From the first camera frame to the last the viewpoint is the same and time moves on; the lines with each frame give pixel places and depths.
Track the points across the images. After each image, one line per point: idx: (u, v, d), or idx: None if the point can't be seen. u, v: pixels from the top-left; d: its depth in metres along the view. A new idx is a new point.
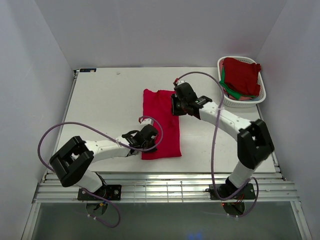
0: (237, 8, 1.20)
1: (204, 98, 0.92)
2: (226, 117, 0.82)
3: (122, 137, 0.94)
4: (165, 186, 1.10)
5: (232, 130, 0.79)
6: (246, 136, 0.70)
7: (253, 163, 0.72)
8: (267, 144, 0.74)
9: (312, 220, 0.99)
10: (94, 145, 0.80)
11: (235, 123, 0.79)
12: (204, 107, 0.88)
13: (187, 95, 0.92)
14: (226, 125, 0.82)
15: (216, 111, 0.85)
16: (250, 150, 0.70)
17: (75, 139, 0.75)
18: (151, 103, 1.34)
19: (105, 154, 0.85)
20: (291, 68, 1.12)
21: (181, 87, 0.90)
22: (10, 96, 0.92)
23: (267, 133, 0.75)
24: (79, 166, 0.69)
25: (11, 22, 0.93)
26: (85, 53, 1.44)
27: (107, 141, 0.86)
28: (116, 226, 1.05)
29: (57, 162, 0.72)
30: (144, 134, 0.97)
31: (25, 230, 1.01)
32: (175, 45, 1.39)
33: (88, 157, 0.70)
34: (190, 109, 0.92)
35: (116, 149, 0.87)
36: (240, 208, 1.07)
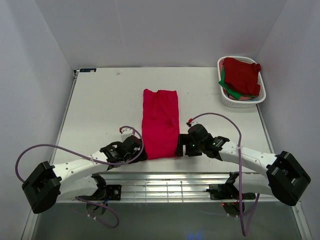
0: (237, 8, 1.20)
1: (221, 138, 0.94)
2: (249, 155, 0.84)
3: (101, 152, 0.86)
4: (165, 186, 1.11)
5: (258, 167, 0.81)
6: (276, 172, 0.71)
7: (294, 199, 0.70)
8: (300, 175, 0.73)
9: (312, 220, 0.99)
10: (64, 169, 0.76)
11: (260, 159, 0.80)
12: (223, 148, 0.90)
13: (203, 136, 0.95)
14: (250, 162, 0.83)
15: (236, 151, 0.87)
16: (285, 186, 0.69)
17: (43, 165, 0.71)
18: (151, 102, 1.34)
19: (81, 175, 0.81)
20: (291, 68, 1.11)
21: (197, 131, 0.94)
22: (10, 96, 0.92)
23: (297, 164, 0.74)
24: (45, 195, 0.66)
25: (11, 22, 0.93)
26: (85, 53, 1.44)
27: (80, 161, 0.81)
28: (115, 227, 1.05)
29: (27, 190, 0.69)
30: (126, 145, 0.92)
31: (25, 230, 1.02)
32: (175, 45, 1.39)
33: (55, 185, 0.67)
34: (209, 151, 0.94)
35: (92, 167, 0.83)
36: None
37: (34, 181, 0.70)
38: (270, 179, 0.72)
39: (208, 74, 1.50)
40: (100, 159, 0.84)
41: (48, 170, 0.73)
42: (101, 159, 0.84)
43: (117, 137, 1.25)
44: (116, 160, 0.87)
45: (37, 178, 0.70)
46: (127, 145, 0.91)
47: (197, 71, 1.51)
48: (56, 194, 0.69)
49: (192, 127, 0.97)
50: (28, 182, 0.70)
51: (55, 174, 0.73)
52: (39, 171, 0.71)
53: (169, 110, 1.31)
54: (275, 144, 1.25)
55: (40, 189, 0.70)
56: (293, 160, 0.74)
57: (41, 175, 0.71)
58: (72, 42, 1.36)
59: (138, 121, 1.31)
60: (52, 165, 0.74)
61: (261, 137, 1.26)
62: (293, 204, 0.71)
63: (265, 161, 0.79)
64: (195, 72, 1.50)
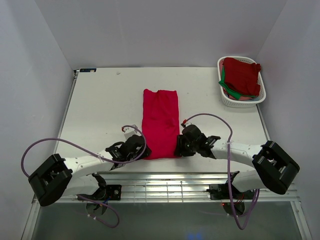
0: (237, 8, 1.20)
1: (213, 137, 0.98)
2: (237, 148, 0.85)
3: (106, 151, 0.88)
4: (165, 186, 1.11)
5: (246, 159, 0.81)
6: (262, 161, 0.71)
7: (283, 188, 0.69)
8: (287, 163, 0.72)
9: (312, 220, 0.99)
10: (74, 163, 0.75)
11: (247, 151, 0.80)
12: (215, 145, 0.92)
13: (196, 136, 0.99)
14: (238, 155, 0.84)
15: (226, 146, 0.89)
16: (272, 175, 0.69)
17: (54, 157, 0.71)
18: (151, 102, 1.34)
19: (87, 171, 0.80)
20: (291, 68, 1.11)
21: (190, 131, 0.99)
22: (10, 96, 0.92)
23: (283, 152, 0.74)
24: (56, 186, 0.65)
25: (11, 23, 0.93)
26: (85, 53, 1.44)
27: (88, 157, 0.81)
28: (114, 226, 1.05)
29: (36, 182, 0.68)
30: (128, 146, 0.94)
31: (25, 229, 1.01)
32: (175, 45, 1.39)
33: (66, 176, 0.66)
34: (203, 151, 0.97)
35: (98, 164, 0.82)
36: (240, 208, 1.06)
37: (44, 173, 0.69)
38: (257, 168, 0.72)
39: (208, 74, 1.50)
40: (106, 157, 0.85)
41: (59, 162, 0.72)
42: (107, 157, 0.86)
43: (118, 137, 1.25)
44: (119, 160, 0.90)
45: (47, 169, 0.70)
46: (130, 146, 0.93)
47: (197, 71, 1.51)
48: (65, 187, 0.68)
49: (185, 127, 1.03)
50: (38, 173, 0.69)
51: (66, 167, 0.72)
52: (50, 162, 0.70)
53: (168, 110, 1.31)
54: None
55: (48, 181, 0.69)
56: (279, 149, 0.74)
57: (52, 167, 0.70)
58: (72, 42, 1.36)
59: (137, 121, 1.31)
60: (63, 158, 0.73)
61: (261, 137, 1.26)
62: (283, 193, 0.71)
63: (251, 151, 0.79)
64: (195, 72, 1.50)
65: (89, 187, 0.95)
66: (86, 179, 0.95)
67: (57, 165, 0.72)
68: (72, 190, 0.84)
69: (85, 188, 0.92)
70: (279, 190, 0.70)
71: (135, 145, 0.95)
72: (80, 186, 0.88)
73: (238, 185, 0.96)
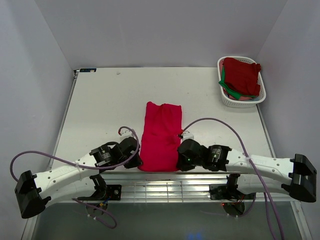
0: (237, 8, 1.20)
1: (218, 147, 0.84)
2: (262, 164, 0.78)
3: (90, 155, 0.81)
4: (165, 186, 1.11)
5: (276, 176, 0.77)
6: (301, 180, 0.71)
7: (314, 199, 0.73)
8: (314, 173, 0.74)
9: (312, 220, 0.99)
10: (46, 178, 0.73)
11: (277, 168, 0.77)
12: (229, 161, 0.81)
13: (198, 151, 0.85)
14: (266, 173, 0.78)
15: (247, 161, 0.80)
16: (310, 192, 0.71)
17: (24, 175, 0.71)
18: (154, 116, 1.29)
19: (67, 182, 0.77)
20: (291, 68, 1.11)
21: (190, 149, 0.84)
22: (10, 96, 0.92)
23: (310, 164, 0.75)
24: (28, 206, 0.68)
25: (11, 22, 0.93)
26: (85, 53, 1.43)
27: (65, 168, 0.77)
28: (114, 226, 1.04)
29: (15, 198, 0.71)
30: (122, 147, 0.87)
31: (25, 230, 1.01)
32: (175, 45, 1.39)
33: (34, 198, 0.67)
34: (212, 166, 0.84)
35: (78, 174, 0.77)
36: (240, 208, 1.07)
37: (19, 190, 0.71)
38: (295, 187, 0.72)
39: (208, 74, 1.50)
40: (87, 164, 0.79)
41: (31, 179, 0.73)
42: (88, 164, 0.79)
43: (117, 137, 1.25)
44: (109, 162, 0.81)
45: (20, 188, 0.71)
46: (124, 147, 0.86)
47: (196, 71, 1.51)
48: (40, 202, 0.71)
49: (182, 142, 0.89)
50: (15, 191, 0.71)
51: (35, 185, 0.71)
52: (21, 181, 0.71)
53: (170, 126, 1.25)
54: (275, 144, 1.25)
55: None
56: (308, 160, 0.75)
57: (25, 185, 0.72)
58: (72, 42, 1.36)
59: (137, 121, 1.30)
60: (34, 175, 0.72)
61: (261, 137, 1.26)
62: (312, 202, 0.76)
63: (283, 169, 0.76)
64: (195, 73, 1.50)
65: (84, 192, 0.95)
66: (80, 183, 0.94)
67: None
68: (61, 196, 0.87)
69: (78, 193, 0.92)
70: (309, 200, 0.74)
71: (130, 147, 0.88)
72: (71, 192, 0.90)
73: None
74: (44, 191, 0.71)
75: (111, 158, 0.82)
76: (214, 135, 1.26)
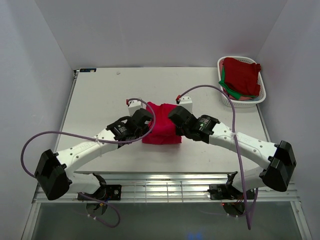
0: (237, 8, 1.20)
1: (207, 118, 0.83)
2: (245, 142, 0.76)
3: (107, 130, 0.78)
4: (165, 186, 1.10)
5: (256, 157, 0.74)
6: (278, 165, 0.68)
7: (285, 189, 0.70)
8: (293, 165, 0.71)
9: (312, 220, 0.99)
10: (68, 155, 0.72)
11: (259, 149, 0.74)
12: (214, 132, 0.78)
13: (186, 118, 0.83)
14: (247, 152, 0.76)
15: (231, 136, 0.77)
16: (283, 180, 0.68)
17: (45, 154, 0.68)
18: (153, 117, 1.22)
19: (88, 157, 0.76)
20: (291, 68, 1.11)
21: (178, 113, 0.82)
22: (10, 97, 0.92)
23: (292, 155, 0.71)
24: (55, 183, 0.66)
25: (11, 23, 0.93)
26: (85, 53, 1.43)
27: (85, 143, 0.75)
28: (115, 225, 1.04)
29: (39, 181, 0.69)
30: (136, 119, 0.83)
31: (25, 230, 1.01)
32: (176, 46, 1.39)
33: (60, 174, 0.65)
34: (195, 134, 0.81)
35: (98, 149, 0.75)
36: (240, 208, 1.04)
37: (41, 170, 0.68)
38: (270, 172, 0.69)
39: (208, 74, 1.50)
40: (106, 138, 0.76)
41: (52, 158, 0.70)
42: (108, 139, 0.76)
43: None
44: (126, 135, 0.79)
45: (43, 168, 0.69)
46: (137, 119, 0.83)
47: (197, 71, 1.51)
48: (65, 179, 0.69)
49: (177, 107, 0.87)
50: (38, 171, 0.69)
51: (59, 162, 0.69)
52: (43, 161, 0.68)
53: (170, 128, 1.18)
54: None
55: None
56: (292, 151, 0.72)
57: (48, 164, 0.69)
58: (72, 42, 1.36)
59: None
60: (55, 153, 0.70)
61: (261, 137, 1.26)
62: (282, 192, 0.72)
63: (265, 152, 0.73)
64: (195, 73, 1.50)
65: (92, 185, 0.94)
66: (89, 177, 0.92)
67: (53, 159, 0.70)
68: (75, 187, 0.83)
69: (87, 186, 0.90)
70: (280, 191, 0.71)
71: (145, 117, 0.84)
72: (82, 185, 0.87)
73: (241, 185, 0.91)
74: (69, 167, 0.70)
75: (128, 132, 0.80)
76: None
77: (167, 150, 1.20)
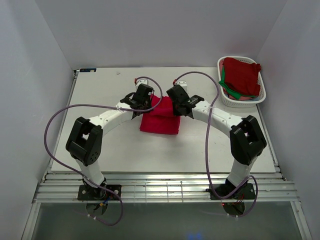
0: (237, 8, 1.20)
1: (196, 97, 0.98)
2: (217, 115, 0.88)
3: (122, 102, 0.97)
4: (165, 186, 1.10)
5: (224, 127, 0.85)
6: (237, 131, 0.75)
7: (246, 157, 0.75)
8: (259, 139, 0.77)
9: (312, 220, 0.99)
10: (99, 119, 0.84)
11: (227, 119, 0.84)
12: (196, 106, 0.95)
13: (179, 95, 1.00)
14: (218, 123, 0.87)
15: (208, 110, 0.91)
16: (242, 146, 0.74)
17: (79, 121, 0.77)
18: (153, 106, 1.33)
19: (112, 123, 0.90)
20: (291, 67, 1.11)
21: (173, 89, 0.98)
22: (10, 96, 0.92)
23: (259, 129, 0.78)
24: (94, 141, 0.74)
25: (11, 23, 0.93)
26: (85, 53, 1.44)
27: (109, 112, 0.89)
28: (115, 223, 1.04)
29: (73, 145, 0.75)
30: (142, 92, 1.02)
31: (25, 230, 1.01)
32: (175, 46, 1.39)
33: (98, 132, 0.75)
34: (183, 109, 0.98)
35: (120, 115, 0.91)
36: (240, 208, 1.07)
37: (77, 136, 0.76)
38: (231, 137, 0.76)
39: (208, 74, 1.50)
40: (124, 107, 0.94)
41: (85, 123, 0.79)
42: (125, 107, 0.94)
43: (117, 137, 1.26)
44: (138, 106, 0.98)
45: (78, 133, 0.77)
46: (142, 91, 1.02)
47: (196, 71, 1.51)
48: (100, 140, 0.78)
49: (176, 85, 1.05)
50: (73, 138, 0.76)
51: (94, 124, 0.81)
52: (79, 125, 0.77)
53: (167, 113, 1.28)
54: (274, 144, 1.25)
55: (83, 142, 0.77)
56: (257, 124, 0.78)
57: (81, 130, 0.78)
58: (72, 42, 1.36)
59: (137, 121, 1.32)
60: (88, 119, 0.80)
61: None
62: (246, 163, 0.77)
63: (231, 121, 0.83)
64: (195, 73, 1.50)
65: (99, 175, 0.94)
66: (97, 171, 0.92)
67: (85, 125, 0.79)
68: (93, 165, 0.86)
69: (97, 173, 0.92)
70: (242, 158, 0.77)
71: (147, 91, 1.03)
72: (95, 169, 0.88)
73: (234, 177, 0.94)
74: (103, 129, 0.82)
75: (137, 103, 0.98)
76: (214, 134, 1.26)
77: (167, 150, 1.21)
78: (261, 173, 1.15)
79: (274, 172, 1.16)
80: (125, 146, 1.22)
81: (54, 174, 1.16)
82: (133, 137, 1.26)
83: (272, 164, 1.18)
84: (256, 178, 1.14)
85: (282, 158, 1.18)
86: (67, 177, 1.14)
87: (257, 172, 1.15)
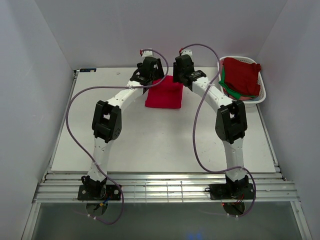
0: (237, 8, 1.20)
1: (199, 72, 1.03)
2: (213, 93, 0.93)
3: (132, 81, 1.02)
4: (165, 186, 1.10)
5: (214, 105, 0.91)
6: (223, 111, 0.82)
7: (225, 134, 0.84)
8: (241, 122, 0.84)
9: (312, 220, 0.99)
10: (115, 100, 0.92)
11: (219, 99, 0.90)
12: (197, 80, 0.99)
13: (186, 65, 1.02)
14: (212, 100, 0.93)
15: (206, 86, 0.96)
16: (224, 124, 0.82)
17: (99, 103, 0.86)
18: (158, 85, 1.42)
19: (127, 101, 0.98)
20: (291, 67, 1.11)
21: (181, 58, 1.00)
22: (11, 97, 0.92)
23: (244, 114, 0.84)
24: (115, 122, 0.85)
25: (11, 23, 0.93)
26: (85, 53, 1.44)
27: (123, 92, 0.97)
28: (115, 222, 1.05)
29: (98, 126, 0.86)
30: (147, 67, 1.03)
31: (25, 230, 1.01)
32: (175, 46, 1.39)
33: (116, 113, 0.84)
34: (185, 80, 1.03)
35: (133, 93, 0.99)
36: (240, 208, 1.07)
37: (100, 118, 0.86)
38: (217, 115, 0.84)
39: (208, 74, 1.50)
40: (135, 86, 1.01)
41: (105, 105, 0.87)
42: (136, 86, 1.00)
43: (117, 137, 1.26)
44: (147, 82, 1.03)
45: (100, 114, 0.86)
46: (147, 66, 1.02)
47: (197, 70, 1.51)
48: (119, 119, 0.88)
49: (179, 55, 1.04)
50: (96, 119, 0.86)
51: (112, 105, 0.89)
52: (100, 108, 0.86)
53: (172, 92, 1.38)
54: (274, 144, 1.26)
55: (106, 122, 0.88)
56: (243, 108, 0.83)
57: (102, 111, 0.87)
58: (72, 42, 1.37)
59: (137, 121, 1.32)
60: (106, 101, 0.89)
61: (261, 137, 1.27)
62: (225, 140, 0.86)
63: (222, 101, 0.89)
64: None
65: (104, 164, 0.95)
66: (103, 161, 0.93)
67: (105, 108, 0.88)
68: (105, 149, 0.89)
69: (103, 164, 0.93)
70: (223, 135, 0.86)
71: (152, 64, 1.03)
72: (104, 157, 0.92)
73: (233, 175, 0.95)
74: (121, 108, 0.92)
75: (146, 79, 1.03)
76: (215, 134, 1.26)
77: (167, 150, 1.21)
78: (261, 173, 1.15)
79: (274, 172, 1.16)
80: (125, 146, 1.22)
81: (54, 174, 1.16)
82: (133, 136, 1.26)
83: (272, 164, 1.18)
84: (256, 178, 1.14)
85: (282, 158, 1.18)
86: (67, 177, 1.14)
87: (257, 172, 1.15)
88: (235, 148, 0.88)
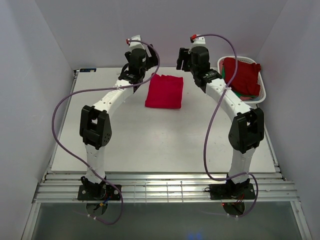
0: (237, 9, 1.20)
1: (214, 73, 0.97)
2: (229, 98, 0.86)
3: (120, 80, 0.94)
4: (165, 186, 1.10)
5: (230, 111, 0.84)
6: (240, 120, 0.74)
7: (240, 144, 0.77)
8: (257, 132, 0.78)
9: (312, 220, 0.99)
10: (102, 104, 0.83)
11: (235, 105, 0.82)
12: (212, 82, 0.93)
13: (201, 63, 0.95)
14: (227, 105, 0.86)
15: (221, 90, 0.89)
16: (240, 134, 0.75)
17: (85, 109, 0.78)
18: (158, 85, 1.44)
19: (116, 104, 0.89)
20: (291, 67, 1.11)
21: (199, 54, 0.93)
22: (11, 97, 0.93)
23: (262, 123, 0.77)
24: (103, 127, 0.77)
25: (11, 23, 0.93)
26: (85, 53, 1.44)
27: (110, 93, 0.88)
28: (115, 221, 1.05)
29: (87, 133, 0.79)
30: (135, 63, 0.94)
31: (25, 230, 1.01)
32: (175, 46, 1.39)
33: (104, 118, 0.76)
34: (198, 80, 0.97)
35: (122, 94, 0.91)
36: (240, 208, 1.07)
37: (87, 124, 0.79)
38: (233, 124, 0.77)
39: None
40: (124, 85, 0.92)
41: (92, 111, 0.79)
42: (125, 85, 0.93)
43: (117, 137, 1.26)
44: (137, 79, 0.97)
45: (87, 120, 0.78)
46: (135, 64, 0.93)
47: None
48: (108, 124, 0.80)
49: (195, 50, 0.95)
50: (83, 126, 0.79)
51: (99, 110, 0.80)
52: (86, 114, 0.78)
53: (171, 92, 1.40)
54: (274, 144, 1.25)
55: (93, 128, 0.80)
56: (262, 117, 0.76)
57: (89, 117, 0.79)
58: (72, 42, 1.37)
59: (137, 121, 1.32)
60: (93, 106, 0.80)
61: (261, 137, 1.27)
62: (239, 149, 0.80)
63: (239, 109, 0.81)
64: None
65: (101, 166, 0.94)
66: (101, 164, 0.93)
67: (91, 113, 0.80)
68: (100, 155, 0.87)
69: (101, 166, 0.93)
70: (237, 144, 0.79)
71: (140, 59, 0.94)
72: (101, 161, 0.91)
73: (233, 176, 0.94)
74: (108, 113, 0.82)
75: (135, 76, 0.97)
76: (215, 134, 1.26)
77: (167, 150, 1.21)
78: (261, 173, 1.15)
79: (274, 172, 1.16)
80: (125, 146, 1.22)
81: (54, 174, 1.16)
82: (133, 136, 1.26)
83: (272, 164, 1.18)
84: (257, 178, 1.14)
85: (283, 158, 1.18)
86: (67, 177, 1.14)
87: (257, 172, 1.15)
88: (245, 156, 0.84)
